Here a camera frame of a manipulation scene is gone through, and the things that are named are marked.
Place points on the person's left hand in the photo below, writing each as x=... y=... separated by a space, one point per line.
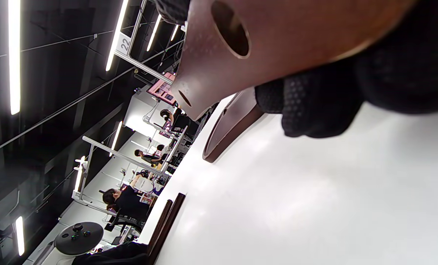
x=123 y=255

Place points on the person's right hand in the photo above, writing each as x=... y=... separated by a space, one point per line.
x=406 y=73

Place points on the brown wooden key rack crossbar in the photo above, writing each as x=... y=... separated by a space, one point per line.
x=296 y=40

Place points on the brown wooden key rack base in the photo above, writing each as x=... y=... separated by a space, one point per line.
x=230 y=125

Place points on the white ceiling light strip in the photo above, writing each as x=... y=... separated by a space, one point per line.
x=174 y=32
x=153 y=33
x=79 y=173
x=20 y=235
x=116 y=138
x=116 y=36
x=14 y=55

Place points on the pink screen monitor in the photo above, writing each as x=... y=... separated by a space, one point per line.
x=161 y=88

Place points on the aluminium rig frame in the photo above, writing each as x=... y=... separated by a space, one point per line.
x=123 y=156

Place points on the aluminium frame with number sign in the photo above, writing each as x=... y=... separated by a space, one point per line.
x=145 y=69

